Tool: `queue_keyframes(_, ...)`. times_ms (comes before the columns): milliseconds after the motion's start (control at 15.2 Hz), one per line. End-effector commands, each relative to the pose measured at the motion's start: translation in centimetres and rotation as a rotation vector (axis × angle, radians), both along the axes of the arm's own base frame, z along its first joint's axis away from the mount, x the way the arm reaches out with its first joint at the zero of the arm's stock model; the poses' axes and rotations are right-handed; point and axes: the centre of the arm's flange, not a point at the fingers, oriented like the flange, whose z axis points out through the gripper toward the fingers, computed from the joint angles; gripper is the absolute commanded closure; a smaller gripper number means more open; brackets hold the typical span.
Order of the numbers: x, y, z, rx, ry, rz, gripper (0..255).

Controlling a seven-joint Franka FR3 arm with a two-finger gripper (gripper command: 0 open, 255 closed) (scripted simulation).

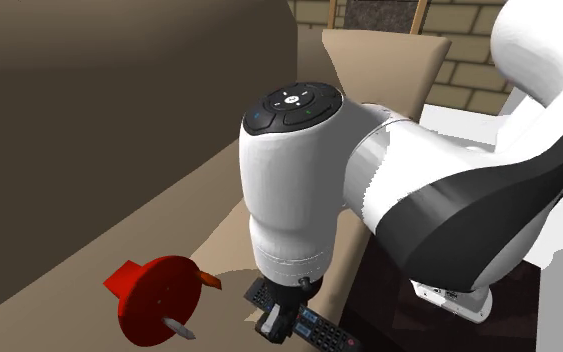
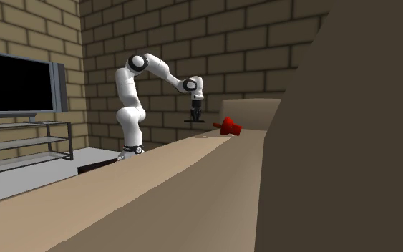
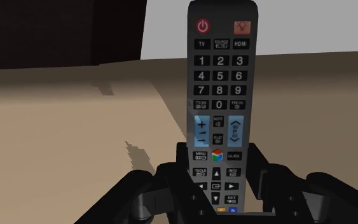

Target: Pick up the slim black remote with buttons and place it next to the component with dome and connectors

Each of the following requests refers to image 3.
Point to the dark brown wooden cabinet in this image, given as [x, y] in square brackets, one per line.
[61, 31]

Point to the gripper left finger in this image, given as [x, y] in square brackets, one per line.
[169, 192]

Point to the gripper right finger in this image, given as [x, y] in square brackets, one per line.
[290, 192]

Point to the dark grey remote control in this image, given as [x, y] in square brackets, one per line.
[220, 83]

